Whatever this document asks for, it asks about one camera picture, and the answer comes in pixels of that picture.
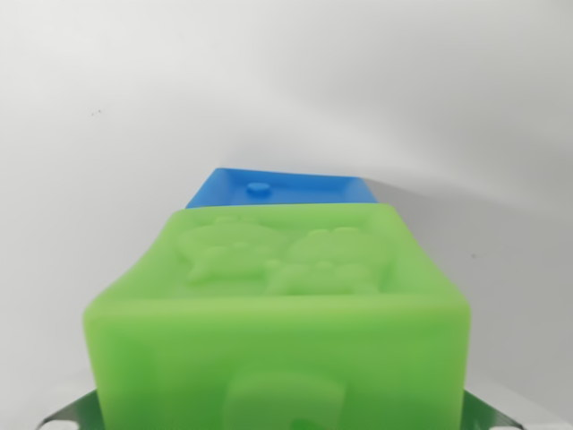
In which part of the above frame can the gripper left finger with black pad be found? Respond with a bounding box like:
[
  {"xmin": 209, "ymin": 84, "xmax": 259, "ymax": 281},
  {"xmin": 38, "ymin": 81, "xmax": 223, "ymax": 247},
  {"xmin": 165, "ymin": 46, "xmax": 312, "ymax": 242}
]
[{"xmin": 38, "ymin": 388, "xmax": 105, "ymax": 430}]

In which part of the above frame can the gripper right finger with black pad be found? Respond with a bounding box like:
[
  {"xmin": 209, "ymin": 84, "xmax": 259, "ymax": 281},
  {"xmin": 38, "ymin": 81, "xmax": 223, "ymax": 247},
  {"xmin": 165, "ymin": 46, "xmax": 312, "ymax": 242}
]
[{"xmin": 462, "ymin": 388, "xmax": 524, "ymax": 430}]

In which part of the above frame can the blue embossed toy cube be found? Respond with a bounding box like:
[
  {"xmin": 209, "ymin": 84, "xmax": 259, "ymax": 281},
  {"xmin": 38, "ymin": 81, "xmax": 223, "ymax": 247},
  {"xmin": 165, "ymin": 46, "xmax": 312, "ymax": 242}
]
[{"xmin": 185, "ymin": 167, "xmax": 380, "ymax": 211}]

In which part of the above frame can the green embossed toy cube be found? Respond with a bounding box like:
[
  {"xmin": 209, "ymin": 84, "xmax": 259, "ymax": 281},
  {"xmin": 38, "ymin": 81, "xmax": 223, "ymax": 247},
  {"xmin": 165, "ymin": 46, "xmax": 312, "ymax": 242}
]
[{"xmin": 81, "ymin": 202, "xmax": 472, "ymax": 430}]

